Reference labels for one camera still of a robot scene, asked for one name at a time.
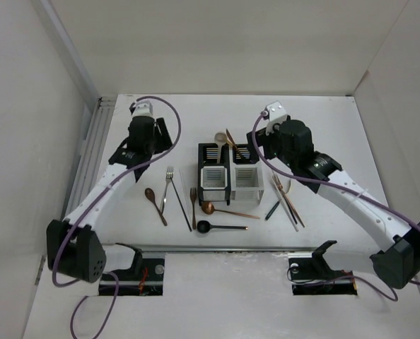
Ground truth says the black round spoon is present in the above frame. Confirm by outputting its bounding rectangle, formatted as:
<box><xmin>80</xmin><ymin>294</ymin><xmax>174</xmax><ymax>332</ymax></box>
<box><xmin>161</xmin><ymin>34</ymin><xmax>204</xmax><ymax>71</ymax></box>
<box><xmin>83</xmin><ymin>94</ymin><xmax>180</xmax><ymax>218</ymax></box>
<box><xmin>197</xmin><ymin>220</ymin><xmax>248</xmax><ymax>234</ymax></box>

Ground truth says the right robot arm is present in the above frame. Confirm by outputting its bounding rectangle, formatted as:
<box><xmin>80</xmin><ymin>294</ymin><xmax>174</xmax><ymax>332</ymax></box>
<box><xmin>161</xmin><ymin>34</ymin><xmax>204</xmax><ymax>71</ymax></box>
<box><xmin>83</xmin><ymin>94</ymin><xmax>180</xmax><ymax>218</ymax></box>
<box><xmin>247</xmin><ymin>117</ymin><xmax>420</xmax><ymax>289</ymax></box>

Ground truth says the black utensil container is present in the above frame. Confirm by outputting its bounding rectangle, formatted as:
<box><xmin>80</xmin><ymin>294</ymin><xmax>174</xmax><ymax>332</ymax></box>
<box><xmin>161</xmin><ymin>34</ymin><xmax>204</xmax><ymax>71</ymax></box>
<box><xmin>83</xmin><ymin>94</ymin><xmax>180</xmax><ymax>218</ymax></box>
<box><xmin>197</xmin><ymin>143</ymin><xmax>231</xmax><ymax>206</ymax></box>

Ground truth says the copper fork right side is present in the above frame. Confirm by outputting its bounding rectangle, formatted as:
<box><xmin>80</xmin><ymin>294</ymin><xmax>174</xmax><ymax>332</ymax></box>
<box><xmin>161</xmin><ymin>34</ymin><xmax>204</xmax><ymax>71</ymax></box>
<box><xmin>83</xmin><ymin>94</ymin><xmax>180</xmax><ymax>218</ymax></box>
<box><xmin>281</xmin><ymin>179</ymin><xmax>292</xmax><ymax>195</ymax></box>

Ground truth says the black chopstick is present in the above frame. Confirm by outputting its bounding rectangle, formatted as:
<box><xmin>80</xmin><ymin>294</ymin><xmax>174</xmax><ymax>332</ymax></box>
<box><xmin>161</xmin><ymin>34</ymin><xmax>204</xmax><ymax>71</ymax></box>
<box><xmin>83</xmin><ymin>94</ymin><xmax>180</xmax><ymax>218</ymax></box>
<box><xmin>170</xmin><ymin>179</ymin><xmax>192</xmax><ymax>232</ymax></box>

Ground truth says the beige plastic spoon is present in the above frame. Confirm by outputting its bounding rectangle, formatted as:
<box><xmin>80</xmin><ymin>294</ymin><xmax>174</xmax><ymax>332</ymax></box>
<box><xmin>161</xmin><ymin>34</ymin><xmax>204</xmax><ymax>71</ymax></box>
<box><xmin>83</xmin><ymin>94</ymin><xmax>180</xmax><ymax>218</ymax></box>
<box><xmin>214</xmin><ymin>131</ymin><xmax>227</xmax><ymax>163</ymax></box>

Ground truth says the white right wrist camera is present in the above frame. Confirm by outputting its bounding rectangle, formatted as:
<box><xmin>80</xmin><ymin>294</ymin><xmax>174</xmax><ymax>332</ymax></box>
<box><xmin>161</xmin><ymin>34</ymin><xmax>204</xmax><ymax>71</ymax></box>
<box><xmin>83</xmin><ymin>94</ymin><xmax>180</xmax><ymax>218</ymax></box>
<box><xmin>262</xmin><ymin>101</ymin><xmax>289</xmax><ymax>135</ymax></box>

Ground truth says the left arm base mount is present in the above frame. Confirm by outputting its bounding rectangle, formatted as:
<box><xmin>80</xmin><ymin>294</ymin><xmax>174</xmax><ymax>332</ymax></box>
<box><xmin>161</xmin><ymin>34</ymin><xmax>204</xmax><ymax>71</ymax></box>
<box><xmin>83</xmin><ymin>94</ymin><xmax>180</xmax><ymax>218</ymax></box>
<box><xmin>98</xmin><ymin>243</ymin><xmax>165</xmax><ymax>297</ymax></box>

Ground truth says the white utensil container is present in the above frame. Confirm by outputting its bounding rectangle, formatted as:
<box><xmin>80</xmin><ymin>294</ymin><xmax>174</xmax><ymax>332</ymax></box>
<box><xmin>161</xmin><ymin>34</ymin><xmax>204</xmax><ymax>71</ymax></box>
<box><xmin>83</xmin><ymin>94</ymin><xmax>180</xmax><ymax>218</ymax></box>
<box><xmin>229</xmin><ymin>143</ymin><xmax>264</xmax><ymax>204</ymax></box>

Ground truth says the dark green chopstick piece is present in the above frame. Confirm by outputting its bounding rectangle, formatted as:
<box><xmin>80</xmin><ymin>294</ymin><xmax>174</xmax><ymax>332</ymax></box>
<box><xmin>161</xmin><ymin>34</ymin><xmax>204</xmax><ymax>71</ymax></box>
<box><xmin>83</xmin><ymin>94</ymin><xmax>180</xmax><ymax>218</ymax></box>
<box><xmin>265</xmin><ymin>201</ymin><xmax>281</xmax><ymax>220</ymax></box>

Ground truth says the copper round spoon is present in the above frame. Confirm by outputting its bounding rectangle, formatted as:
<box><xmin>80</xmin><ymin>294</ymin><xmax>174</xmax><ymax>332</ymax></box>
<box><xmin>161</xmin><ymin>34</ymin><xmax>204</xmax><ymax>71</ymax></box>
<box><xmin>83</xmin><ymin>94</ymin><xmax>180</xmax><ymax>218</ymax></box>
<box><xmin>201</xmin><ymin>201</ymin><xmax>259</xmax><ymax>220</ymax></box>

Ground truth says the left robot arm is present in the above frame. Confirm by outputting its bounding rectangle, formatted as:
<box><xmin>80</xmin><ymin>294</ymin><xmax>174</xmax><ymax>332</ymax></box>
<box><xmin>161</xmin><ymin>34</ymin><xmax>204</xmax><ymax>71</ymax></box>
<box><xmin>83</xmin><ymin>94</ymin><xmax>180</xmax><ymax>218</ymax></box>
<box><xmin>46</xmin><ymin>115</ymin><xmax>173</xmax><ymax>283</ymax></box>

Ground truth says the aluminium frame rail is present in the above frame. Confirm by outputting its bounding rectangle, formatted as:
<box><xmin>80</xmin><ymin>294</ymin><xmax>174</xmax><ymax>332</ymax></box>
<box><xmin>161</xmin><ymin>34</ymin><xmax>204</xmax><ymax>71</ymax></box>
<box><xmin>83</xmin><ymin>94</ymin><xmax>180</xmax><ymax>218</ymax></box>
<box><xmin>31</xmin><ymin>1</ymin><xmax>116</xmax><ymax>217</ymax></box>

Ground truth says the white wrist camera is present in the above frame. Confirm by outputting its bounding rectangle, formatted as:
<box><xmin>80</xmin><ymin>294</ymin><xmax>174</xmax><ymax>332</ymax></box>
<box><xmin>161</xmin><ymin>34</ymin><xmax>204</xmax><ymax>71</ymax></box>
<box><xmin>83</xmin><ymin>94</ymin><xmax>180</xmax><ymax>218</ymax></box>
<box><xmin>262</xmin><ymin>101</ymin><xmax>289</xmax><ymax>135</ymax></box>
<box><xmin>129</xmin><ymin>100</ymin><xmax>153</xmax><ymax>118</ymax></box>

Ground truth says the silver metal fork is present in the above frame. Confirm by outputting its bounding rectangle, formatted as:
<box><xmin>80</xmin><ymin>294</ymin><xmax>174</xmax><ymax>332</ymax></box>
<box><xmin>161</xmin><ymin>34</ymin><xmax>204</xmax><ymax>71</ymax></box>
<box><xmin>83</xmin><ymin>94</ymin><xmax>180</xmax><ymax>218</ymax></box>
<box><xmin>160</xmin><ymin>166</ymin><xmax>174</xmax><ymax>213</ymax></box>

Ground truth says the brown wooden spoon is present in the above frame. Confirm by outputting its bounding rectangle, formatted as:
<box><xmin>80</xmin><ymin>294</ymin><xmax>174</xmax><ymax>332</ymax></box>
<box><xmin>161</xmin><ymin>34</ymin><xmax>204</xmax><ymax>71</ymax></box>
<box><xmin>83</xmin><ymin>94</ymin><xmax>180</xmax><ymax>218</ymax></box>
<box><xmin>144</xmin><ymin>188</ymin><xmax>168</xmax><ymax>226</ymax></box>

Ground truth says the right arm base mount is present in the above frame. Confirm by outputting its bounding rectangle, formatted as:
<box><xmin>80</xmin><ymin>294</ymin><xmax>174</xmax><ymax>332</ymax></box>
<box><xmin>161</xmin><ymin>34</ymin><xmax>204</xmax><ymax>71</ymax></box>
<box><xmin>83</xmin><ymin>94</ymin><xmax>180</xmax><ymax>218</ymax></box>
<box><xmin>286</xmin><ymin>240</ymin><xmax>358</xmax><ymax>296</ymax></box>

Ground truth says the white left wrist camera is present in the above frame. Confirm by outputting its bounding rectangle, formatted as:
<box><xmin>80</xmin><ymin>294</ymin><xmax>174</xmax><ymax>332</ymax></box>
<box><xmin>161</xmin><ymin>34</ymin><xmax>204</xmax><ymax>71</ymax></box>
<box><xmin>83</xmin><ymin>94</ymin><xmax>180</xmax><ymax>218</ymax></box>
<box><xmin>129</xmin><ymin>100</ymin><xmax>153</xmax><ymax>118</ymax></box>

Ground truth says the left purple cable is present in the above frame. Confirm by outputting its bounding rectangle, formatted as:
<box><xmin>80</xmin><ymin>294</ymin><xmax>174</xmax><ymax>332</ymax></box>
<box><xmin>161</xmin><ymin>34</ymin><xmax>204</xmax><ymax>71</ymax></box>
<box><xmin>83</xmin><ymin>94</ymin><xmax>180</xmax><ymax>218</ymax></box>
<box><xmin>50</xmin><ymin>95</ymin><xmax>182</xmax><ymax>336</ymax></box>

